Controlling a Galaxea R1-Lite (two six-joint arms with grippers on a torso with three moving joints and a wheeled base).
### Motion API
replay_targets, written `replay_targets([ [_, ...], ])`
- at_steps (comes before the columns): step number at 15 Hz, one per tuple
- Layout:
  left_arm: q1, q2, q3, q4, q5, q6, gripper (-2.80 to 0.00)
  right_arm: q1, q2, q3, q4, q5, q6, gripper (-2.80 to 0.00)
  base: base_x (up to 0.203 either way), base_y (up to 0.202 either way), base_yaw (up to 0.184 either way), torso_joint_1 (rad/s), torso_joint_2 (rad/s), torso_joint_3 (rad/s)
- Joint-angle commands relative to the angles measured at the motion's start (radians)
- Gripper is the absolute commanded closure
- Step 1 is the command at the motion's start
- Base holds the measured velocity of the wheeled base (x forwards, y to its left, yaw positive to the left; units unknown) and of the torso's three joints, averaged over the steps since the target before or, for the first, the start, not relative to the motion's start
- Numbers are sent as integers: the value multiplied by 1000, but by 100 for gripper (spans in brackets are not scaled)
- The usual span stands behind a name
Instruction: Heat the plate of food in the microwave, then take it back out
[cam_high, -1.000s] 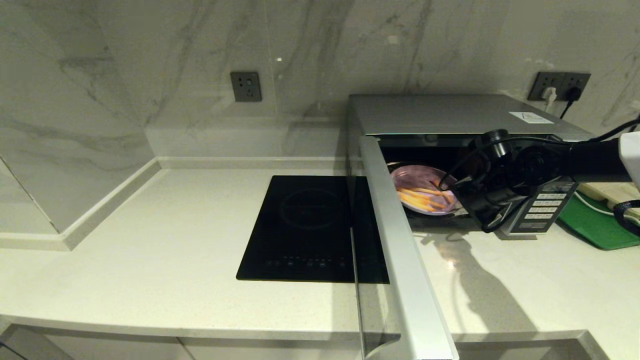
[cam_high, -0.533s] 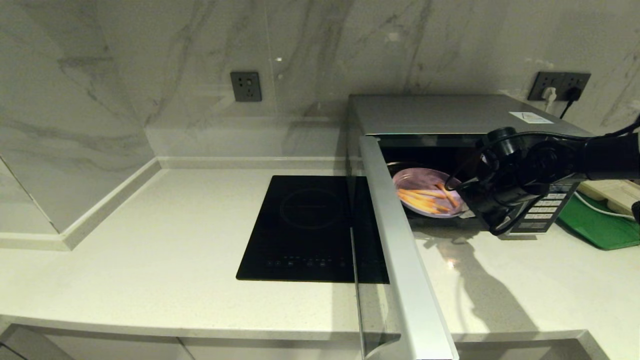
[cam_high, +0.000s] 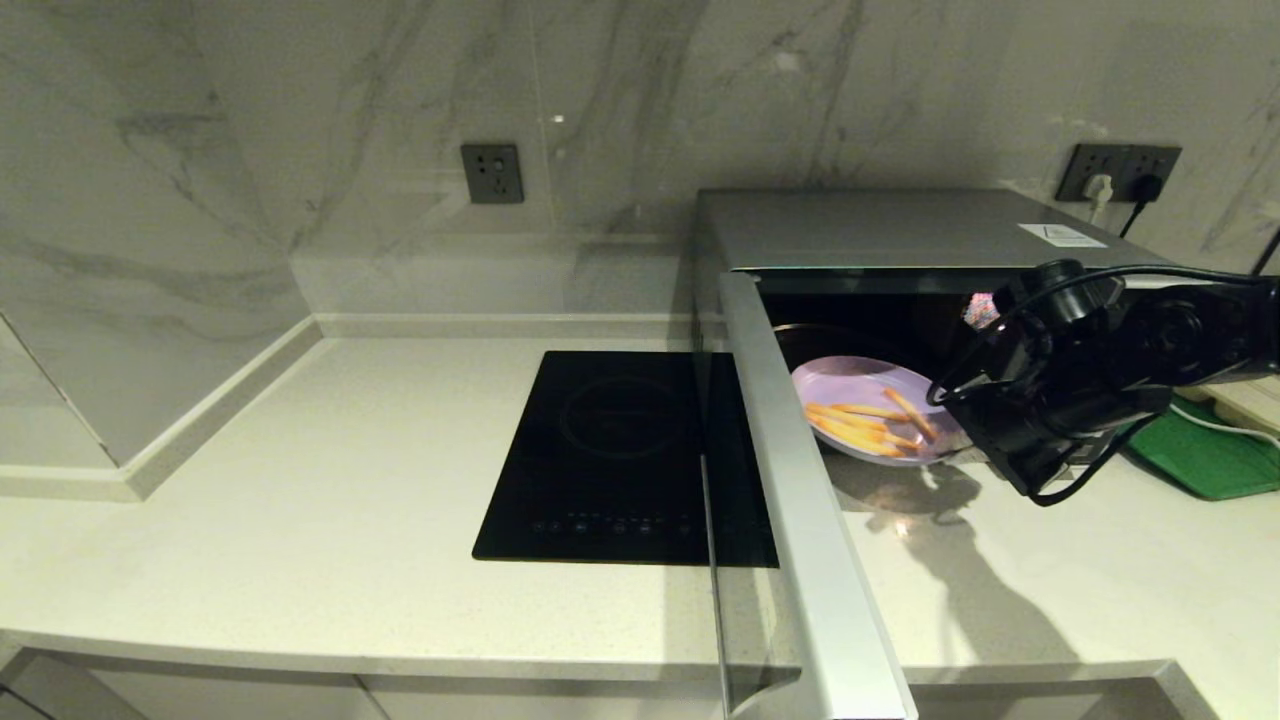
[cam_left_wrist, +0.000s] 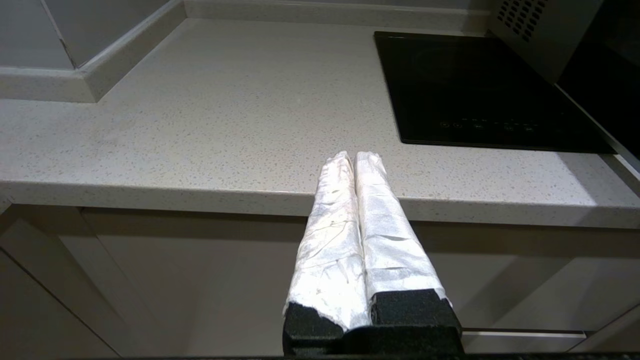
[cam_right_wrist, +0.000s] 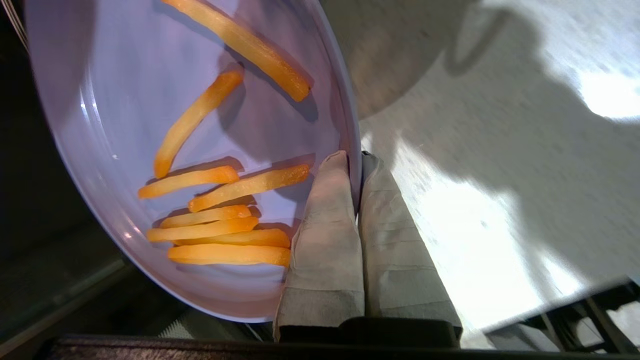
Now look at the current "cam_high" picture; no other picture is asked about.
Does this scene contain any green cutting board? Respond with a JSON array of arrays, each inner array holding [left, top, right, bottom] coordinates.
[[1125, 395, 1280, 501]]

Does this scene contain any white label sticker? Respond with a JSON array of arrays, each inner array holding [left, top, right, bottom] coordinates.
[[1018, 223, 1108, 249]]

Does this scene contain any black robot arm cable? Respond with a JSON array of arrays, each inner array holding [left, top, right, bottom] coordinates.
[[926, 262, 1280, 507]]

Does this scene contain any white power cable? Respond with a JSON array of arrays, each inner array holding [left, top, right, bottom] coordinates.
[[1170, 400, 1280, 441]]

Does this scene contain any grey corner cabinet panel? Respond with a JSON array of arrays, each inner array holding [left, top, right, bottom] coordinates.
[[0, 650, 151, 720]]

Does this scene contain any silver microwave oven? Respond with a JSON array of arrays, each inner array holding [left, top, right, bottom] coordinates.
[[693, 188, 1201, 473]]

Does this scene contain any grey single wall socket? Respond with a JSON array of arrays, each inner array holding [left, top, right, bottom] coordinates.
[[461, 143, 525, 205]]

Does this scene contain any black glass microwave door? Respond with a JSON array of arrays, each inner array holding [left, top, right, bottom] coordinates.
[[695, 272, 919, 720]]

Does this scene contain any grey double wall socket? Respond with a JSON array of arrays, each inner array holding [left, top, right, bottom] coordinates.
[[1056, 143, 1183, 203]]

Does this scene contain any black induction cooktop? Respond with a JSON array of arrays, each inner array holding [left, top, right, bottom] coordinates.
[[472, 350, 751, 568]]

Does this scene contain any purple plate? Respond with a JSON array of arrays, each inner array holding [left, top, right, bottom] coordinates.
[[790, 355, 973, 469]]

